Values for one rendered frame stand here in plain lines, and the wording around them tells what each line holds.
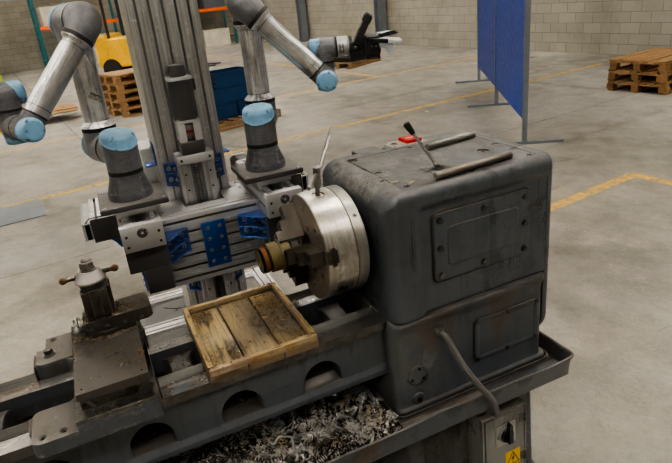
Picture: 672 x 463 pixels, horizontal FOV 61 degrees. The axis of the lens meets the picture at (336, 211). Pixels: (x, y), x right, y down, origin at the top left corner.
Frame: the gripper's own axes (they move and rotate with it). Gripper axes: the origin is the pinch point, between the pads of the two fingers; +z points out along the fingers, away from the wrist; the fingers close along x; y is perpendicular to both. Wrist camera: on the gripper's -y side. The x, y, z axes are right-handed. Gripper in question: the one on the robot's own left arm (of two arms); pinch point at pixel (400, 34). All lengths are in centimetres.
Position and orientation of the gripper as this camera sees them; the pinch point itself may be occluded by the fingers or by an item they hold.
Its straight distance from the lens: 225.6
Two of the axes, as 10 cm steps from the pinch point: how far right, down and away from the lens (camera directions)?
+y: 0.9, 8.7, 4.9
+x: 0.6, 4.9, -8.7
